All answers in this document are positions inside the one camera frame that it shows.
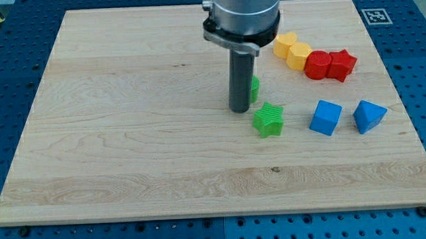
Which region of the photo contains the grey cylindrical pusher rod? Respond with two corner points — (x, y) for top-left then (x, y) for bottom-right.
(229, 50), (255, 113)

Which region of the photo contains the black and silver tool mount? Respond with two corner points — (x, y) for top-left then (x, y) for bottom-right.
(202, 12), (281, 57)

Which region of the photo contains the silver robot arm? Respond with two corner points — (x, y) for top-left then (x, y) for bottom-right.
(202, 0), (281, 113)

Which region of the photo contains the yellow hexagon block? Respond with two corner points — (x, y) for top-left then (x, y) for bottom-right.
(286, 42), (312, 71)

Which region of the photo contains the green star block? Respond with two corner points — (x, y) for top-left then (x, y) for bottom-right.
(253, 102), (284, 138)

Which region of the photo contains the red star block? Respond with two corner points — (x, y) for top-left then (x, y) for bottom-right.
(326, 50), (358, 82)

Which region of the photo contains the green cylinder block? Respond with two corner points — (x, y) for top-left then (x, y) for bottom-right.
(250, 75), (260, 104)

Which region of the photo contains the yellow heart block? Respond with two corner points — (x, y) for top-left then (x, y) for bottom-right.
(273, 32), (297, 59)

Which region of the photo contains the red cylinder block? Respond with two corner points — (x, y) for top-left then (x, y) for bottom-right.
(304, 50), (332, 80)

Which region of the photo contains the blue cube block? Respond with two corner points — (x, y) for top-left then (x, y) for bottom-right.
(309, 99), (343, 136)

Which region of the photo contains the wooden board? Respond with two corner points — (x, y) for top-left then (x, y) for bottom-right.
(0, 0), (426, 227)

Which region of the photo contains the white fiducial marker tag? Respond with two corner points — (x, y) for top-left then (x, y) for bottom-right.
(361, 8), (392, 25)

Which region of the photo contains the blue triangle block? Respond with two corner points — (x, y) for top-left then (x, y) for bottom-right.
(353, 100), (388, 134)

